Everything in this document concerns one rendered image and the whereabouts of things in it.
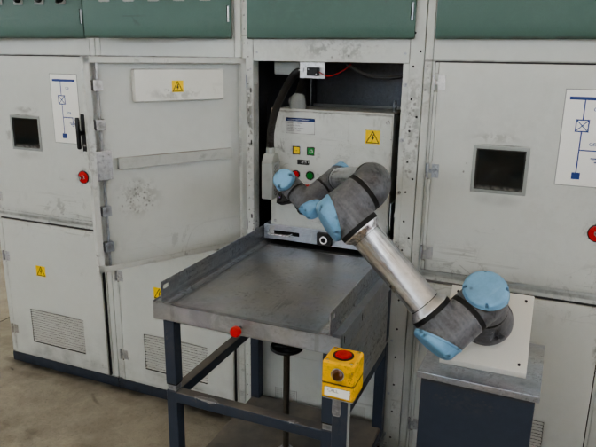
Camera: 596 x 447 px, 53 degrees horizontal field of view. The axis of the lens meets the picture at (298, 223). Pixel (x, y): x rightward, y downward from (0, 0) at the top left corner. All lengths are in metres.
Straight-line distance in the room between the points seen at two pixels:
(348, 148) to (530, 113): 0.66
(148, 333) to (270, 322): 1.24
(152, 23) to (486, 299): 1.64
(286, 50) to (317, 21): 0.16
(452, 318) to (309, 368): 1.10
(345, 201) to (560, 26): 0.91
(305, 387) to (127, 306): 0.92
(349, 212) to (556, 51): 0.90
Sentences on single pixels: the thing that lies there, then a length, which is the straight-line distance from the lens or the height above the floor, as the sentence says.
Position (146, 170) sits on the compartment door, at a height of 1.18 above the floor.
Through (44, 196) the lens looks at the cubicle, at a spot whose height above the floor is 0.94.
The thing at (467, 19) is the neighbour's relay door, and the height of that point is 1.71.
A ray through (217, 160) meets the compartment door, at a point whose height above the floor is 1.19.
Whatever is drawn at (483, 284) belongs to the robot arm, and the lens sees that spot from 1.64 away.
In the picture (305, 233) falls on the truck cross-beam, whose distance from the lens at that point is 2.41.
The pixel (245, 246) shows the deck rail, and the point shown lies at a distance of 2.36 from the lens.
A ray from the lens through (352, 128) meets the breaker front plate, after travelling 2.28.
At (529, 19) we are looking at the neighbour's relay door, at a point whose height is 1.71.
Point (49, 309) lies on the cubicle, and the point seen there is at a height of 0.35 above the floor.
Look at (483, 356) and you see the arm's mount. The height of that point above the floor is 0.78.
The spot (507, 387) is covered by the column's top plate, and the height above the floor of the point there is 0.75.
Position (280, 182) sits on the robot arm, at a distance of 2.01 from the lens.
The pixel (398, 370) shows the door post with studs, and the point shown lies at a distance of 2.46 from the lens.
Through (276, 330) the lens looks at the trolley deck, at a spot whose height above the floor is 0.83.
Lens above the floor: 1.59
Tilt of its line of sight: 15 degrees down
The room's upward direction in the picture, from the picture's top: 1 degrees clockwise
